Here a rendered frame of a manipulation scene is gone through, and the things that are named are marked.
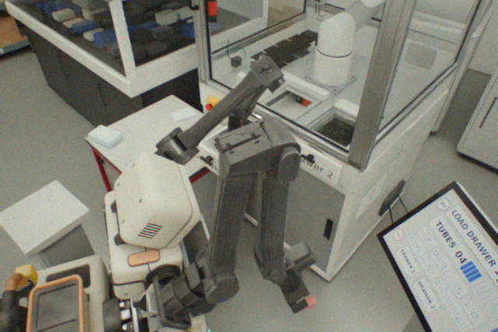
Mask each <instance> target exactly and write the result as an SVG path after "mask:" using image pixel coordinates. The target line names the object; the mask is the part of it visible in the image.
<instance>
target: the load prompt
mask: <svg viewBox="0 0 498 332"><path fill-rule="evenodd" d="M444 214H445V215H446V216H447V218H448V219H449V221H450V222H451V224H452V226H453V227H454V228H455V229H456V231H457V232H458V234H459V235H460V237H461V238H462V240H464V241H465V243H466V244H467V246H468V248H469V249H470V250H471V251H472V253H473V254H474V255H475V257H476V259H477V260H478V262H479V263H480V265H481V266H482V268H483V269H484V271H485V272H486V273H487V274H488V276H489V278H490V279H492V280H493V282H494V284H495V285H496V287H497V288H498V253H497V252H496V250H495V249H494V248H493V246H492V245H491V244H490V243H489V242H488V241H487V239H486V238H485V237H484V235H483V234H482V232H481V231H480V230H479V228H478V227H477V226H476V224H475V223H474V222H473V221H472V219H471V218H470V217H469V216H468V214H467V213H466V210H464V208H463V207H462V206H460V204H459V203H457V204H456V205H455V206H453V207H452V208H450V209H448V210H447V211H446V212H445V213H444Z"/></svg>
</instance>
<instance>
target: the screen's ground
mask: <svg viewBox="0 0 498 332"><path fill-rule="evenodd" d="M445 195H446V196H447V198H448V199H449V200H450V202H451V203H452V205H453V206H455V205H456V204H457V203H459V204H460V206H462V207H463V208H464V210H466V213H467V214H468V216H469V217H470V218H471V219H472V221H473V222H474V223H475V224H476V226H477V227H478V228H479V230H480V231H481V232H482V234H483V235H484V237H485V238H486V239H487V241H488V242H489V243H490V244H491V245H492V246H493V248H494V249H495V250H496V252H497V253H498V246H497V245H496V244H495V243H494V242H493V240H492V239H491V237H490V236H489V235H488V234H487V233H486V231H485V230H484V228H483V227H481V225H480V224H479V222H478V221H477V220H476V219H475V217H474V216H473V215H472V213H471V212H470V210H469V209H468V208H467V206H466V205H465V203H464V202H463V201H461V199H460V198H459V197H458V196H457V195H456V193H455V192H454V191H453V190H451V191H449V192H448V193H446V194H445ZM442 197H443V196H442ZM440 198H441V197H440ZM440 198H439V199H440ZM439 199H437V200H439ZM453 206H452V207H453ZM452 207H451V208H452ZM448 209H450V208H448ZM446 211H447V210H446ZM444 213H445V212H444ZM444 213H443V214H441V213H440V212H439V210H438V208H437V206H435V205H434V204H433V203H431V204H429V205H428V206H426V207H425V208H424V209H422V210H421V212H419V213H418V214H416V215H414V216H413V217H411V218H409V219H408V220H406V221H405V222H403V223H402V224H401V225H400V226H401V227H402V229H403V230H404V232H405V234H406V236H407V237H408V236H409V235H410V234H413V233H414V232H415V231H417V230H418V229H420V228H422V227H423V226H424V225H428V227H429V229H430V231H431V232H432V234H433V235H434V237H435V239H437V241H438V243H439V244H440V245H441V247H442V248H443V250H444V252H445V253H446V255H447V256H448V258H449V259H450V261H451V263H452V264H453V266H454V268H455V269H456V271H457V272H458V274H459V275H460V277H461V279H462V280H463V282H465V284H466V285H467V286H468V289H469V291H470V292H471V293H472V295H473V296H474V298H475V300H476V302H477V303H478V304H479V306H480V307H481V309H482V311H483V312H484V313H485V315H486V318H487V319H488V321H489V322H487V323H484V324H483V325H481V326H479V327H476V328H475V329H473V330H470V331H469V332H489V331H490V330H492V329H494V328H497V327H498V318H496V319H494V320H491V318H490V315H489V314H488V313H487V311H486V309H485V308H484V306H483V305H482V303H481V302H480V301H479V299H478V297H477V296H476V294H475V293H474V291H473V290H472V287H471V286H470V284H469V283H468V281H467V280H466V278H464V276H463V275H462V273H461V272H460V271H459V269H458V267H457V265H456V264H455V262H454V260H453V259H452V257H451V254H452V253H454V252H456V251H457V250H460V249H461V248H462V247H464V248H465V249H466V250H467V252H468V254H469V255H470V257H471V258H472V259H473V260H474V262H475V265H476V266H477V267H478V269H479V270H480V271H481V273H482V274H483V276H484V277H485V279H486V280H487V281H488V282H489V284H490V286H491V287H493V289H494V291H495V293H496V294H497V295H498V288H497V287H496V285H495V284H494V282H493V280H492V279H490V278H489V276H488V274H487V273H486V272H485V271H484V269H483V268H482V266H481V265H480V263H479V262H478V260H477V259H476V257H475V255H474V254H473V253H472V251H471V250H470V249H469V248H468V246H467V244H466V243H465V241H464V240H462V238H461V237H460V235H459V234H458V232H457V231H456V229H455V228H454V227H453V226H452V224H451V222H450V221H449V219H448V218H447V216H446V215H445V214H444ZM393 230H394V229H393ZM393 230H392V231H393ZM407 237H406V238H407ZM383 238H384V241H386V242H387V244H388V246H389V248H390V250H391V252H392V254H393V256H394V258H395V259H396V262H397V264H398V266H399V268H400V270H401V272H402V274H403V276H404V278H405V280H406V281H407V283H408V285H409V288H410V290H411V292H412V293H413V295H414V296H415V297H416V300H417V302H418V304H419V306H420V308H421V310H422V311H423V314H424V316H425V318H426V320H427V322H428V324H429V325H430V328H431V330H432V332H459V331H458V329H457V327H456V326H455V324H454V322H453V320H452V319H451V317H450V315H449V312H448V311H447V309H446V307H445V305H444V304H443V302H442V300H441V299H440V297H439V296H438V294H437V293H436V291H435V290H434V288H433V285H432V284H431V282H430V280H429V279H428V277H427V275H426V273H425V271H424V270H423V268H422V266H421V264H420V262H419V260H418V258H417V256H416V255H415V253H414V251H413V250H412V248H411V247H410V246H409V244H408V242H407V241H406V239H405V238H404V239H403V240H401V241H400V242H398V243H395V241H394V240H393V238H392V236H391V232H389V233H388V234H386V236H383ZM405 244H407V246H408V248H409V249H410V251H412V254H413V255H414V257H415V259H416V260H417V263H418V265H419V266H420V268H421V270H422V271H421V272H419V273H418V274H416V275H414V276H413V277H410V278H408V277H407V275H406V273H405V271H404V269H403V267H402V266H401V264H400V262H399V259H398V257H397V255H396V253H395V251H396V250H398V249H399V248H401V247H402V246H404V245H405ZM424 275H425V277H426V279H427V281H428V282H429V283H430V286H431V288H432V290H433V292H434V294H435V295H436V297H437V299H438V300H440V303H441V305H442V307H441V308H439V309H437V310H435V311H433V312H431V313H430V314H429V315H427V312H426V310H425V308H424V307H423V304H422V303H421V301H420V299H419V297H418V295H417V294H416V291H415V289H414V288H413V285H412V284H411V283H412V282H414V281H416V280H418V279H419V278H421V277H423V276H424Z"/></svg>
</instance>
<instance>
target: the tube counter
mask: <svg viewBox="0 0 498 332"><path fill-rule="evenodd" d="M451 257H452V259H453V260H454V262H455V264H456V265H457V267H458V269H459V271H460V272H461V273H462V275H463V276H464V278H466V280H467V281H468V283H469V284H470V286H471V287H472V290H473V291H474V293H475V294H476V296H477V297H478V299H479V301H480V302H481V303H482V305H483V306H484V308H485V309H486V311H487V313H488V314H489V315H490V318H491V320H494V319H496V318H498V295H497V294H496V293H495V291H494V289H493V287H491V286H490V284H489V282H488V281H487V280H486V279H485V277H484V276H483V274H482V273H481V271H480V270H479V269H478V267H477V266H476V265H475V262H474V260H473V259H472V258H471V257H470V255H469V254H468V252H467V250H466V249H465V248H464V247H462V248H461V249H460V250H457V251H456V252H454V253H452V254H451Z"/></svg>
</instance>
